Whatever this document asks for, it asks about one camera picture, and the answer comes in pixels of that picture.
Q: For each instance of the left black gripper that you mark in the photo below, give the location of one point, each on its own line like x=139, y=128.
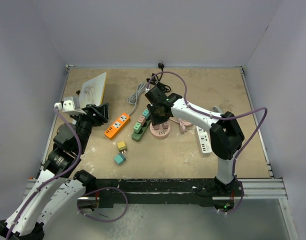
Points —
x=98, y=114

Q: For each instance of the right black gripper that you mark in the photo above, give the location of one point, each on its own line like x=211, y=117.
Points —
x=156, y=120

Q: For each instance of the teal usb charger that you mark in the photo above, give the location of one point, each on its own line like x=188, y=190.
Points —
x=146, y=113

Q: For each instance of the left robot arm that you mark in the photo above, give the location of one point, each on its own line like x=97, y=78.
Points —
x=53, y=189

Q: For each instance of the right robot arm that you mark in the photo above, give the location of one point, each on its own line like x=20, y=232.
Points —
x=225, y=134

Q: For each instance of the pink round power strip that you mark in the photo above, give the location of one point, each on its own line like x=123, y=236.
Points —
x=159, y=134

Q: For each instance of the white yellow drawing board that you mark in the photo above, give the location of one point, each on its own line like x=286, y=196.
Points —
x=92, y=91

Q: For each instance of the orange power strip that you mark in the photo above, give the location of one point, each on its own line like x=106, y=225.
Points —
x=115, y=128

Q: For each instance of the green power strip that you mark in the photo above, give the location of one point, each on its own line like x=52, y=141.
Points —
x=137, y=137

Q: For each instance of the yellow charger front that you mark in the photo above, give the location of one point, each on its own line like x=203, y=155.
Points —
x=121, y=146

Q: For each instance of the teal charger front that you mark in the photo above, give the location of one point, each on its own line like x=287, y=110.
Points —
x=120, y=158

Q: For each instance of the white power strip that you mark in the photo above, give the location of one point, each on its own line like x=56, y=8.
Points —
x=203, y=141

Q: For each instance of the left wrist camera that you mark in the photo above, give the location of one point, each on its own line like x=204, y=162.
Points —
x=70, y=105

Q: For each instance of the black base frame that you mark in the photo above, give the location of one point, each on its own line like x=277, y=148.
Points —
x=110, y=196

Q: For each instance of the aluminium rail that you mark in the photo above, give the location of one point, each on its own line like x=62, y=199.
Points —
x=265, y=187

